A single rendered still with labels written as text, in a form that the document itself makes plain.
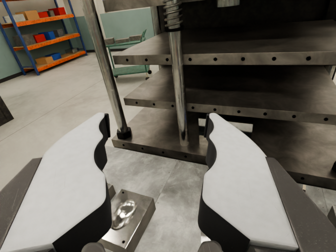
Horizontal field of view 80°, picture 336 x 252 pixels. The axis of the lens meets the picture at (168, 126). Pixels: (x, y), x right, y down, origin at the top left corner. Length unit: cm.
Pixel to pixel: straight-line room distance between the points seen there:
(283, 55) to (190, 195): 67
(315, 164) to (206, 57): 71
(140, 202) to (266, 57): 75
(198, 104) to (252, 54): 34
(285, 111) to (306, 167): 29
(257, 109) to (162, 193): 58
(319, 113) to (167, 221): 76
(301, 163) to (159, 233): 73
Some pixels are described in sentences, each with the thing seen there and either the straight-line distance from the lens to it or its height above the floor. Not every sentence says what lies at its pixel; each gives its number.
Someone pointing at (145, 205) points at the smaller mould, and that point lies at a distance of 82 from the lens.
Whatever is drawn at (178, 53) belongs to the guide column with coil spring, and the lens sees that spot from 95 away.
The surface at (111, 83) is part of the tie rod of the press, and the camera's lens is 118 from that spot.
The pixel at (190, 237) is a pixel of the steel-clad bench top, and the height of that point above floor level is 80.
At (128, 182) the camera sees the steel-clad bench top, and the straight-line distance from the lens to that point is 102.
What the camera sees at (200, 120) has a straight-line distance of 109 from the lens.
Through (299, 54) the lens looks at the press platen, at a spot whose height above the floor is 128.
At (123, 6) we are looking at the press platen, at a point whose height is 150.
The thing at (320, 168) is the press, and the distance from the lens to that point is 117.
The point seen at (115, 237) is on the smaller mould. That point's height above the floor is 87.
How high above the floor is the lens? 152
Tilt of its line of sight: 32 degrees down
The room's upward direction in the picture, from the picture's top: 8 degrees counter-clockwise
